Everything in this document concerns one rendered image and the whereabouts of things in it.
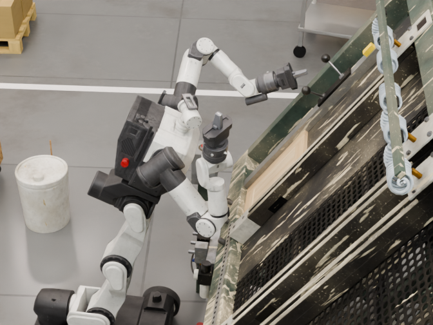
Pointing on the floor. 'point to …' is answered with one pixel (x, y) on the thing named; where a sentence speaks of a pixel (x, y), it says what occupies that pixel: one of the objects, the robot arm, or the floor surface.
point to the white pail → (44, 192)
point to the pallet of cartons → (15, 23)
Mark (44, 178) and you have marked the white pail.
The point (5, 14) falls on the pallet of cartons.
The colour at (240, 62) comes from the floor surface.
